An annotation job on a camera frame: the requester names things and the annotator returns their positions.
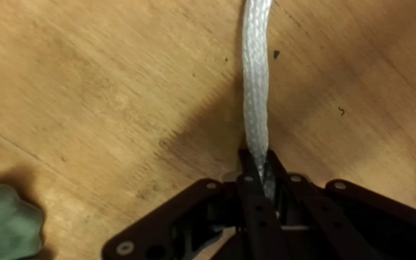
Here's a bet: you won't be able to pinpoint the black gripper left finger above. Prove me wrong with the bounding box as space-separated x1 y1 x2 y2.
100 147 279 260

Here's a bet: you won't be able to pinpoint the white rope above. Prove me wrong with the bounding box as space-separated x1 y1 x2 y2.
240 0 416 219

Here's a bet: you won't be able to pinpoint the red plush toy green leaves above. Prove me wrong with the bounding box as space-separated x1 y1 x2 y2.
0 183 46 260

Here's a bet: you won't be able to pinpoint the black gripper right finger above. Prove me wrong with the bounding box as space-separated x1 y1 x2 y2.
265 149 416 260

